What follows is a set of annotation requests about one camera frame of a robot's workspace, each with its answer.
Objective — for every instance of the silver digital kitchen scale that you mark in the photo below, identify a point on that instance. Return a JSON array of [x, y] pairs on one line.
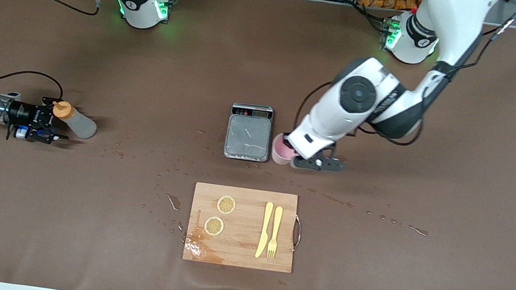
[[248, 136]]

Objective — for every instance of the yellow plastic fork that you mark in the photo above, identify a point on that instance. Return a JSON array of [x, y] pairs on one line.
[[276, 223]]

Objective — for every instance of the yellow plastic knife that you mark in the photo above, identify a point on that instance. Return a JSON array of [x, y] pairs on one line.
[[264, 232]]

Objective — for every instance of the clear sauce bottle orange cap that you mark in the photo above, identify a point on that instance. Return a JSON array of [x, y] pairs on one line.
[[81, 126]]

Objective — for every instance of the pink plastic cup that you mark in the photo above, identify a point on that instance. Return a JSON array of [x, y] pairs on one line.
[[281, 151]]

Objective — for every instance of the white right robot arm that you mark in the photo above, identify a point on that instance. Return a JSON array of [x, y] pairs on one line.
[[141, 2]]

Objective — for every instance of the lemon slice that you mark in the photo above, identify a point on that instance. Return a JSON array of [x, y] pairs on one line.
[[226, 205], [214, 226]]

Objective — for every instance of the brown table cover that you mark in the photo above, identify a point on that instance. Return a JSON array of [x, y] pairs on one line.
[[76, 215]]

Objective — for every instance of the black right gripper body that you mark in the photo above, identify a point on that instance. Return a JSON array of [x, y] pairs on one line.
[[24, 114]]

